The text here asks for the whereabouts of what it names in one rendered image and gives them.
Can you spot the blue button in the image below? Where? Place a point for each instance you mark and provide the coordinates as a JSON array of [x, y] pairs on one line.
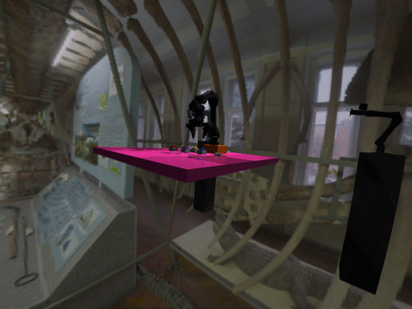
[[201, 151]]

